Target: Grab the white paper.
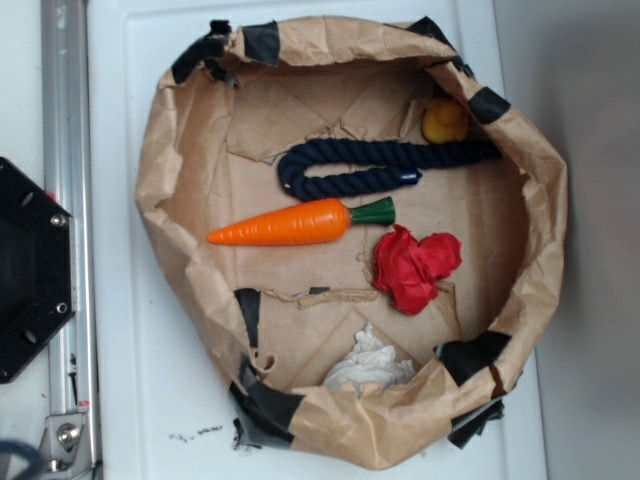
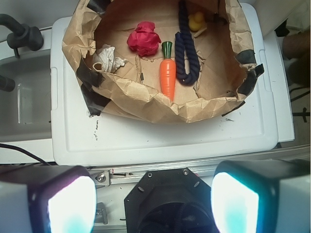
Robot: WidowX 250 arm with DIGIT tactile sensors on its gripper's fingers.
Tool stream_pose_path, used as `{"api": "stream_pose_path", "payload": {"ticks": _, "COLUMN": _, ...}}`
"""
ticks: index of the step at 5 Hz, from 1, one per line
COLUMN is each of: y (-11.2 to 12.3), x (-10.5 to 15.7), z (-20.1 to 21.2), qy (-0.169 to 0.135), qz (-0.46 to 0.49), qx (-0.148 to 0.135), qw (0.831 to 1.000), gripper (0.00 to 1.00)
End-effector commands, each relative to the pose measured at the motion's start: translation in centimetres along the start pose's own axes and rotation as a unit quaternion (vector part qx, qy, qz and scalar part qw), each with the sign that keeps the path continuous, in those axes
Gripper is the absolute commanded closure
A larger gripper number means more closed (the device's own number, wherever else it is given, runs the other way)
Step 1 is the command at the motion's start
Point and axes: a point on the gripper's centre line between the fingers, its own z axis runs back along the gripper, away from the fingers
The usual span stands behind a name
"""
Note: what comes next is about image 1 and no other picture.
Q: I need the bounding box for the crumpled red paper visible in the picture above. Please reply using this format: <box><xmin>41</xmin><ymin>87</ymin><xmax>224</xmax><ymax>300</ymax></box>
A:
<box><xmin>373</xmin><ymin>224</ymin><xmax>462</xmax><ymax>315</ymax></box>

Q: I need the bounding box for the crumpled white paper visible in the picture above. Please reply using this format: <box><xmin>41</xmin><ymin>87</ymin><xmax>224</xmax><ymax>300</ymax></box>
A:
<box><xmin>323</xmin><ymin>322</ymin><xmax>416</xmax><ymax>391</ymax></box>

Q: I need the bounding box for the orange toy carrot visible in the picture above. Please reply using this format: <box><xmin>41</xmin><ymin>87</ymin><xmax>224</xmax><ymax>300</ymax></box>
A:
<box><xmin>207</xmin><ymin>197</ymin><xmax>396</xmax><ymax>246</ymax></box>

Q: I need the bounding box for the brown paper bag tray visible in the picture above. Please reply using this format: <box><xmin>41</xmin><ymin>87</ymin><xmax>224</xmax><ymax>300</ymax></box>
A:
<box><xmin>135</xmin><ymin>16</ymin><xmax>568</xmax><ymax>470</ymax></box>

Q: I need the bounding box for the yellow rubber duck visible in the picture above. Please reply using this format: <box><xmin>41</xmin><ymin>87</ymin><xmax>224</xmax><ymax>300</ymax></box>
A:
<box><xmin>421</xmin><ymin>98</ymin><xmax>470</xmax><ymax>144</ymax></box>

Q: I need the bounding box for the navy blue rope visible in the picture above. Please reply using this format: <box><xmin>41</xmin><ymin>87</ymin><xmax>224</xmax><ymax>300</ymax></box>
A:
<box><xmin>277</xmin><ymin>138</ymin><xmax>503</xmax><ymax>202</ymax></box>

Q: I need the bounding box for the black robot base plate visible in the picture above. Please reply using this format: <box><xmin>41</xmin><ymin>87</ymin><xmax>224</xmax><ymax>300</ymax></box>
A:
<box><xmin>0</xmin><ymin>158</ymin><xmax>75</xmax><ymax>384</ymax></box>

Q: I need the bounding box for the metal corner bracket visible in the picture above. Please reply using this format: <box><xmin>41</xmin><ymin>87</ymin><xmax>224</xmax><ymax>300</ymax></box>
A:
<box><xmin>39</xmin><ymin>413</ymin><xmax>92</xmax><ymax>479</ymax></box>

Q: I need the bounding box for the aluminium rail frame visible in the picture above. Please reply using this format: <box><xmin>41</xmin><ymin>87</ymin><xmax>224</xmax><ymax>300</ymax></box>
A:
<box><xmin>41</xmin><ymin>1</ymin><xmax>103</xmax><ymax>479</ymax></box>

